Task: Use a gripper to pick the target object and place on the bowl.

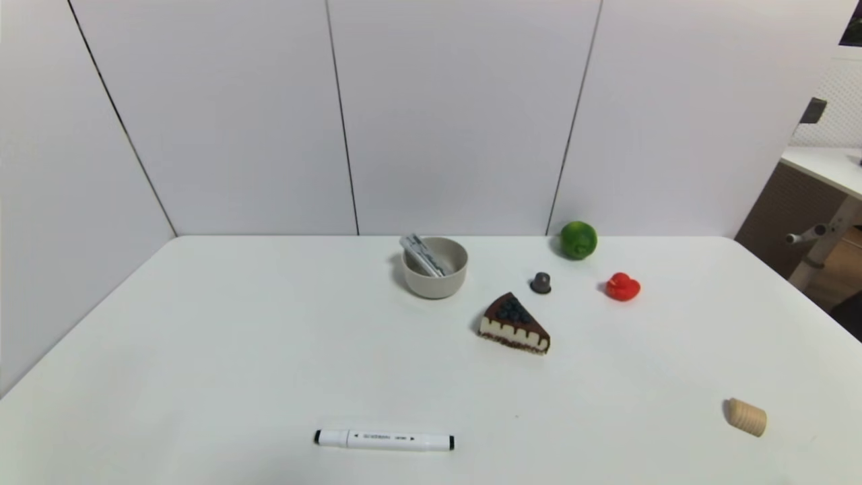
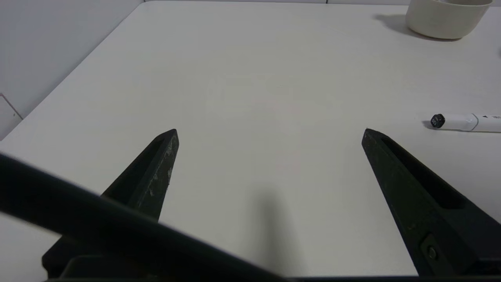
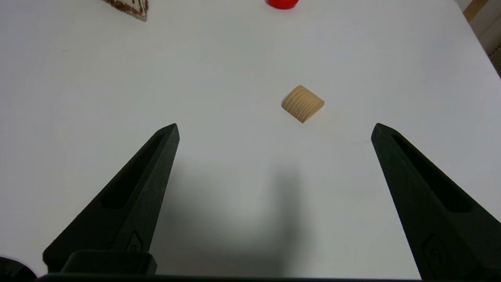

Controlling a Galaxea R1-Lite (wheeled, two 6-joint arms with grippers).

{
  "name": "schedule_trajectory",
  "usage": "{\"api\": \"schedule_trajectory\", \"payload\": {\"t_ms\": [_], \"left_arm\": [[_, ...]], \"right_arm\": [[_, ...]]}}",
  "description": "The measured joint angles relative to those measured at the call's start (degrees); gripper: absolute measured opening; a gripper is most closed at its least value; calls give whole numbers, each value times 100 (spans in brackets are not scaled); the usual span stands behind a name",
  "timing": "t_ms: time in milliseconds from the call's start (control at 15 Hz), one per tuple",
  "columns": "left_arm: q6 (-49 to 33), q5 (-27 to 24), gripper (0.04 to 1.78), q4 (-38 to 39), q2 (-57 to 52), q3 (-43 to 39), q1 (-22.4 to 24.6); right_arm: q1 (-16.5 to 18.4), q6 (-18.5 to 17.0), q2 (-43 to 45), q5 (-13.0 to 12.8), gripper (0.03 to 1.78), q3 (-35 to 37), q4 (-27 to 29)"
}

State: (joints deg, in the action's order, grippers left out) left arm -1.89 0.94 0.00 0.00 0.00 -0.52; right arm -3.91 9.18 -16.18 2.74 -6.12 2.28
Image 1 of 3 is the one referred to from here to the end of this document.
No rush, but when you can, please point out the red rubber duck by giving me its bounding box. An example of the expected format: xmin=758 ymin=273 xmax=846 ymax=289
xmin=605 ymin=272 xmax=642 ymax=302

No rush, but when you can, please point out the wooden cork cylinder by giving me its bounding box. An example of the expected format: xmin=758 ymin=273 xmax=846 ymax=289
xmin=726 ymin=398 xmax=768 ymax=439

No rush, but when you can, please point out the beige round bowl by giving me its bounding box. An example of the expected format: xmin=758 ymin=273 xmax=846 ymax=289
xmin=401 ymin=236 xmax=469 ymax=300

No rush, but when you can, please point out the white background desk top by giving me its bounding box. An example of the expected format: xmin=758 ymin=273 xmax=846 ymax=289
xmin=781 ymin=146 xmax=862 ymax=200

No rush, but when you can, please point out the grey desk crank handle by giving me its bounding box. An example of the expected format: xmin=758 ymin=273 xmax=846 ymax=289
xmin=786 ymin=224 xmax=828 ymax=245

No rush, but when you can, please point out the clear plastic pen case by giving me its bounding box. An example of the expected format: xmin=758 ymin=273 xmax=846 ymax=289
xmin=399 ymin=233 xmax=454 ymax=279

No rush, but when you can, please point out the brown perforated panel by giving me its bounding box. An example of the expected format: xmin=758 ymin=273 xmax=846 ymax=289
xmin=735 ymin=161 xmax=848 ymax=279

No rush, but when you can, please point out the white marker pen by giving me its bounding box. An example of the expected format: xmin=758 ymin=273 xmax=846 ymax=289
xmin=313 ymin=430 xmax=455 ymax=453

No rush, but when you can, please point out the green lime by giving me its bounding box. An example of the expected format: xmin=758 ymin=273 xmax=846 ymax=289
xmin=560 ymin=221 xmax=599 ymax=261

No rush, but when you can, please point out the chocolate blueberry cake slice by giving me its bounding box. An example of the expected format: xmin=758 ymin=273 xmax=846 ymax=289
xmin=479 ymin=292 xmax=552 ymax=356

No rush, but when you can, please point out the dark monitor corner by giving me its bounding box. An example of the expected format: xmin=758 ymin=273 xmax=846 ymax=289
xmin=839 ymin=3 xmax=862 ymax=47

